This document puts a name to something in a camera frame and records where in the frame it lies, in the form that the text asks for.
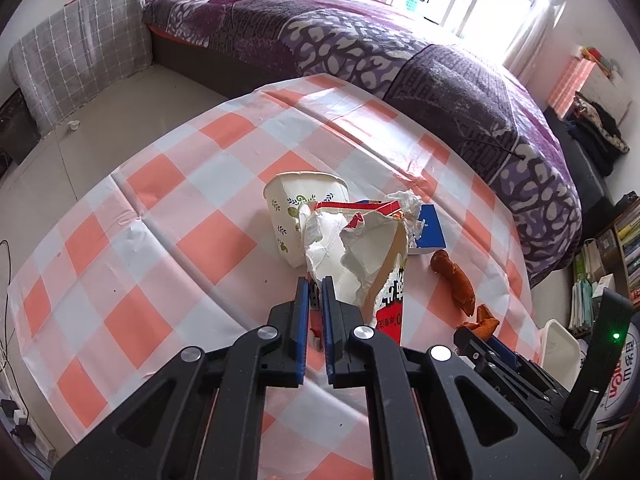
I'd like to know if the chair with grey checked cover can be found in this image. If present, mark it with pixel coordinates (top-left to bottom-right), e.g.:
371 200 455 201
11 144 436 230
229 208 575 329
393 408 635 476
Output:
8 0 153 136

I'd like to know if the black bench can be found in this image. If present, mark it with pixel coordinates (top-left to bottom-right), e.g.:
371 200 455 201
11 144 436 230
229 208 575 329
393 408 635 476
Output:
542 107 616 221

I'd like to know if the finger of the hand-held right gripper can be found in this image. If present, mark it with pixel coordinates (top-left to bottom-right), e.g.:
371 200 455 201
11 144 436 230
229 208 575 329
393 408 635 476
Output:
454 327 506 376
487 337 531 376

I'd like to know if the red yellow toy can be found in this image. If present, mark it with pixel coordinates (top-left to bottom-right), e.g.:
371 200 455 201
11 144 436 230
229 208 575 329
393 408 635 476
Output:
577 45 618 76

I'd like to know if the crumpled white tissue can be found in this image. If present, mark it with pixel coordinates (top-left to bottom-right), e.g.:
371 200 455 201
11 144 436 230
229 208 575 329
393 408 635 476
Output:
385 190 426 248

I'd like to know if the pink drawer cabinet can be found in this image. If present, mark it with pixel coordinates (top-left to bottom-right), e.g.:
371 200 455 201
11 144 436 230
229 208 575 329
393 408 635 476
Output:
547 55 633 121

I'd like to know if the brown orange peel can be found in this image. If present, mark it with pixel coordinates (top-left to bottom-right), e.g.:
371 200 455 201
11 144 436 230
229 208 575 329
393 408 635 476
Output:
431 250 476 317
462 304 501 341

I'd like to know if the dark wooden bed frame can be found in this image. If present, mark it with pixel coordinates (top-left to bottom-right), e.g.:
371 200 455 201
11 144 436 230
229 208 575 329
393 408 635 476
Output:
142 0 306 101

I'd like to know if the white plastic bin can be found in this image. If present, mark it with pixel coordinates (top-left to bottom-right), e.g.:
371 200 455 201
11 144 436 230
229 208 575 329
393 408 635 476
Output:
541 319 583 391

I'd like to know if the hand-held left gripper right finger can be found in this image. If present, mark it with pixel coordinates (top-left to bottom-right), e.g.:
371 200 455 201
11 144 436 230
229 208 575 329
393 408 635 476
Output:
320 275 596 480

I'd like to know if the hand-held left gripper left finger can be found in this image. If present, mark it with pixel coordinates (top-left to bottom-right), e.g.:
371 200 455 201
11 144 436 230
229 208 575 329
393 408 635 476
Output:
50 276 313 480

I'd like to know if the white blue printed cardboard box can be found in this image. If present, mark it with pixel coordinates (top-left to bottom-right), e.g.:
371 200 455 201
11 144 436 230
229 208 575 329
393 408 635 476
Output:
577 322 640 431

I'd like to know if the torn red paper cup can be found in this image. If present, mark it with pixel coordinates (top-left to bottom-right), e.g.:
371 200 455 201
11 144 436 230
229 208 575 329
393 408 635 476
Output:
298 200 411 347

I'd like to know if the pile of dark clothes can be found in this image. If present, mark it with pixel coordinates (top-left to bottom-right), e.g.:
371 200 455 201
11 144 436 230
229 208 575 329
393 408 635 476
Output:
567 91 631 176

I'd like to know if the black floor cable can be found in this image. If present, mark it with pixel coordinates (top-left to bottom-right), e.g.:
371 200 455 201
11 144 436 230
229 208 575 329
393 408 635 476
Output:
0 240 12 361

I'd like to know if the blue carton box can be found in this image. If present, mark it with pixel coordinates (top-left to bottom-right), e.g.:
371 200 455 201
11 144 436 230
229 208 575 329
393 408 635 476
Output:
407 204 447 257

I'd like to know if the stack of boxes and booklets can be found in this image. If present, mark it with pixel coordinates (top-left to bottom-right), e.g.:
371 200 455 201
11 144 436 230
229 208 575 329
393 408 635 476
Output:
572 240 616 333

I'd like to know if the white curtain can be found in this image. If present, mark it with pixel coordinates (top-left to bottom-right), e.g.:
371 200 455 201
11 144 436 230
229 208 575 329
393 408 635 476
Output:
502 0 576 78

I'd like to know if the black floor appliance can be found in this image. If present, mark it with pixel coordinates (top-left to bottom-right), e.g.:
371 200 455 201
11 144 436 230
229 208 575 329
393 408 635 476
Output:
0 89 41 181

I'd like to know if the white paper cup green print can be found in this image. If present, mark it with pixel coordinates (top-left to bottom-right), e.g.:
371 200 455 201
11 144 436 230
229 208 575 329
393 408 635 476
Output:
263 171 349 268

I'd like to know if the orange white checked tablecloth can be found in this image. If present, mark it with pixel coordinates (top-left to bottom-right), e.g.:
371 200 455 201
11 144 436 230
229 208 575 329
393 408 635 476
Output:
7 74 543 480

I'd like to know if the row of upright books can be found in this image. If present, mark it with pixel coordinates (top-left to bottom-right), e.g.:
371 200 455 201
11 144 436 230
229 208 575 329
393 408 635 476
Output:
615 205 640 306

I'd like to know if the purple patterned bedspread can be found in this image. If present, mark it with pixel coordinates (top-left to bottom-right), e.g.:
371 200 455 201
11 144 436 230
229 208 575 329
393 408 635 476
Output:
142 0 583 288

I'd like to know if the wooden bookshelf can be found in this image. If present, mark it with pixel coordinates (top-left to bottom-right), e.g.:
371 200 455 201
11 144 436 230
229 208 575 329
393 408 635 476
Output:
570 195 640 341

